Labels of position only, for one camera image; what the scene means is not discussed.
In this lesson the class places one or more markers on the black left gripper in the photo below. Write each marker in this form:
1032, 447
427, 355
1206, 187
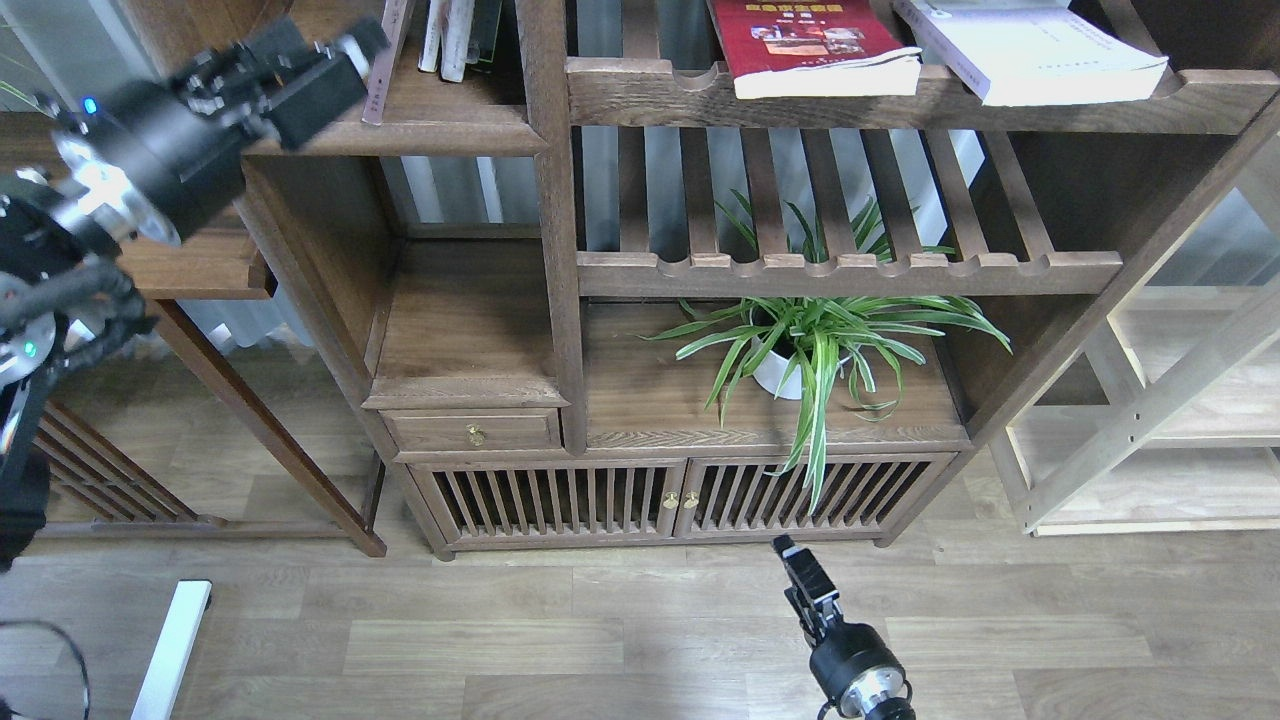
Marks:
164, 155

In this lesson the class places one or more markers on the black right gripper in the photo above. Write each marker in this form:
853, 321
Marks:
856, 670

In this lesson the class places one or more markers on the dark red book white characters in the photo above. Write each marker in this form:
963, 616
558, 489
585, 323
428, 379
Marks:
394, 22

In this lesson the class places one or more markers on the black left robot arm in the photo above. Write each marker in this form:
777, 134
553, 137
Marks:
67, 304

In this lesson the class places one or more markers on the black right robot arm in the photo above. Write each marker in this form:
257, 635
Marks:
858, 674

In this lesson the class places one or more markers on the light wooden shelf unit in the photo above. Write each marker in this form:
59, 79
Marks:
1185, 436

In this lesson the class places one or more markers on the red book on top shelf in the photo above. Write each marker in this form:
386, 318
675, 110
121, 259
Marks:
812, 49

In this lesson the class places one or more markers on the right slatted cabinet door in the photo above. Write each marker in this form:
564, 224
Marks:
862, 497

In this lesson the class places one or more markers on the slatted cabinet door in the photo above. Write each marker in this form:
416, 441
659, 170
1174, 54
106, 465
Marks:
553, 504
862, 497

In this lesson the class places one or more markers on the transparent upright folder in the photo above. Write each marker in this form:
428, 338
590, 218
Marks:
485, 28

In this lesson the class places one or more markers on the dark wooden side table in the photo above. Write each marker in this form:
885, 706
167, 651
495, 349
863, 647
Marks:
223, 263

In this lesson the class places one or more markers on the green spider plant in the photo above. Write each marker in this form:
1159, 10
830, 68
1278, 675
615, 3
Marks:
820, 338

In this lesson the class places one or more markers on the green plant leaves far left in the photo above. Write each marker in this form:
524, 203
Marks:
17, 97

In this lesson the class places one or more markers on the left slatted cabinet door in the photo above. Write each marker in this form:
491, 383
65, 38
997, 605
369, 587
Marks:
553, 504

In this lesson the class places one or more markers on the dark wooden bookshelf cabinet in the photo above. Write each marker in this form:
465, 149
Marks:
511, 241

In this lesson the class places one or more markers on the small wooden drawer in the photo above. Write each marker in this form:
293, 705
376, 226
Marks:
493, 429

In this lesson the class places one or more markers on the wooden slatted rack left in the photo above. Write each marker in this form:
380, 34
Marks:
122, 497

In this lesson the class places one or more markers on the white bar on floor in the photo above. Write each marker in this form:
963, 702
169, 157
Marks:
165, 672

